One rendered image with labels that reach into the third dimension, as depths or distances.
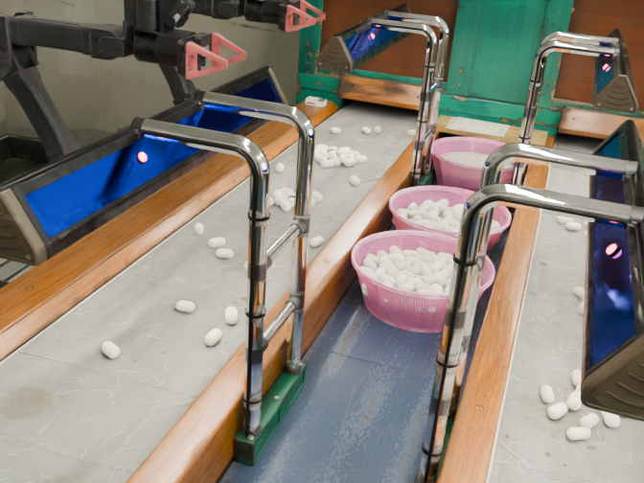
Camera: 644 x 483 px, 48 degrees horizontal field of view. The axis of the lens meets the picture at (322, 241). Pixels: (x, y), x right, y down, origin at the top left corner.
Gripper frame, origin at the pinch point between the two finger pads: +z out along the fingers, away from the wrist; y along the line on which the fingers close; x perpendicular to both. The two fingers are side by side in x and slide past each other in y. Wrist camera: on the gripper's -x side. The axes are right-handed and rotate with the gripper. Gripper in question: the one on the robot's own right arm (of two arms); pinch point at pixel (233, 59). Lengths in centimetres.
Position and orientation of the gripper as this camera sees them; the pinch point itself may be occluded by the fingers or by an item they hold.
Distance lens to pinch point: 143.9
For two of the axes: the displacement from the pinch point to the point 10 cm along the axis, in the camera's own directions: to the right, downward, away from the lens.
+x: -0.8, 9.0, 4.3
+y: 2.6, -4.0, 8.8
